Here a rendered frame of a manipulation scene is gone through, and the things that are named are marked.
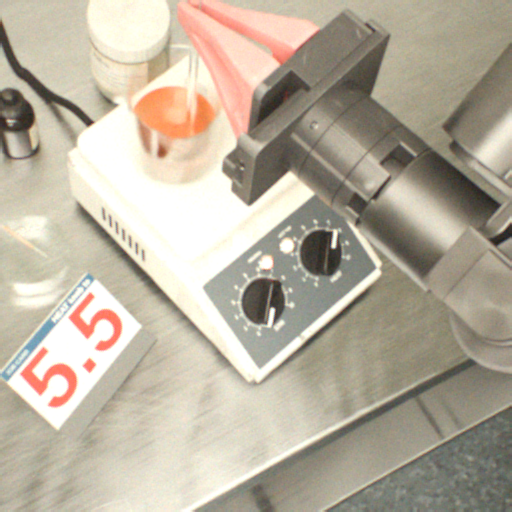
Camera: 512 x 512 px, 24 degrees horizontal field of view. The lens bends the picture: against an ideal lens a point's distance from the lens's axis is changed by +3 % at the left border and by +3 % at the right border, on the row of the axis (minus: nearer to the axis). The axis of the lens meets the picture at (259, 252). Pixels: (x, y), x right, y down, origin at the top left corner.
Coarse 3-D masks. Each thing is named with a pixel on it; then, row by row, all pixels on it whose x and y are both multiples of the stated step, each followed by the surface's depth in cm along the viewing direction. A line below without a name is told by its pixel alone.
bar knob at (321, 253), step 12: (312, 240) 83; (324, 240) 83; (336, 240) 83; (300, 252) 83; (312, 252) 83; (324, 252) 83; (336, 252) 83; (312, 264) 83; (324, 264) 82; (336, 264) 84
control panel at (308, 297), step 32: (288, 224) 83; (320, 224) 84; (256, 256) 82; (288, 256) 83; (352, 256) 85; (224, 288) 81; (288, 288) 83; (320, 288) 84; (352, 288) 85; (288, 320) 83; (256, 352) 82
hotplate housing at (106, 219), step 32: (96, 192) 83; (288, 192) 83; (128, 224) 82; (256, 224) 82; (160, 256) 81; (224, 256) 81; (192, 288) 81; (192, 320) 85; (224, 320) 81; (320, 320) 85; (224, 352) 84; (288, 352) 84
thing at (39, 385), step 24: (96, 288) 83; (72, 312) 82; (96, 312) 83; (120, 312) 84; (48, 336) 81; (72, 336) 82; (96, 336) 83; (120, 336) 85; (48, 360) 81; (72, 360) 82; (96, 360) 84; (24, 384) 81; (48, 384) 82; (72, 384) 83; (48, 408) 82
